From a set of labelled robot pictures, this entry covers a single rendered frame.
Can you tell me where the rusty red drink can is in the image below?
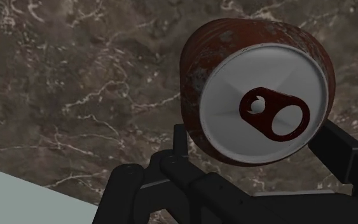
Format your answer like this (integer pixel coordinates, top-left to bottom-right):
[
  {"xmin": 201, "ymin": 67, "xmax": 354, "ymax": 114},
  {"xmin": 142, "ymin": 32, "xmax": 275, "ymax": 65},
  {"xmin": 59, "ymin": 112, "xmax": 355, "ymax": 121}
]
[{"xmin": 179, "ymin": 18, "xmax": 336, "ymax": 167}]

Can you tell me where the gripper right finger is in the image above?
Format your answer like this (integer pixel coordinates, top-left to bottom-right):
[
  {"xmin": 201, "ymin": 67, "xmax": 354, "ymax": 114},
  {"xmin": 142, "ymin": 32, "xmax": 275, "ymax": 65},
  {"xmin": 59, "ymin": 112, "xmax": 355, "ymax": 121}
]
[{"xmin": 308, "ymin": 118, "xmax": 358, "ymax": 224}]

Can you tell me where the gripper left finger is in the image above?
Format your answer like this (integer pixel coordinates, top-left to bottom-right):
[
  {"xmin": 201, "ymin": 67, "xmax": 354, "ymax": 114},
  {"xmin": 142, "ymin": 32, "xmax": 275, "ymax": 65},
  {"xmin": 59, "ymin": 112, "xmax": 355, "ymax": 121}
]
[{"xmin": 92, "ymin": 123, "xmax": 254, "ymax": 224}]

